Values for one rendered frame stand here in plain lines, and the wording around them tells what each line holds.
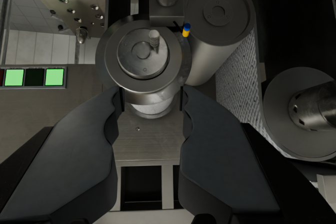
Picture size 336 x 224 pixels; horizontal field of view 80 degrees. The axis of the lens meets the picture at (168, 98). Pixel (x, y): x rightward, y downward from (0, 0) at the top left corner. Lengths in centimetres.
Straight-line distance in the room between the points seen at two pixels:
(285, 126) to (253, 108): 5
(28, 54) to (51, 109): 251
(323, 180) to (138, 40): 31
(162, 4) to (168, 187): 50
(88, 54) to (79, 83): 236
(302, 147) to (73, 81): 61
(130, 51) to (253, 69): 20
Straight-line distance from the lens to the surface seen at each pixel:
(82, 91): 68
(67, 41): 315
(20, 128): 75
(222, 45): 33
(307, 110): 33
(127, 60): 30
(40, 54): 315
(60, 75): 71
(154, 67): 29
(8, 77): 79
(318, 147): 38
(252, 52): 37
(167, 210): 66
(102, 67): 32
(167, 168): 63
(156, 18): 31
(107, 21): 36
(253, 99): 36
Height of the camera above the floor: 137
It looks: 10 degrees down
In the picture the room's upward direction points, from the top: 179 degrees clockwise
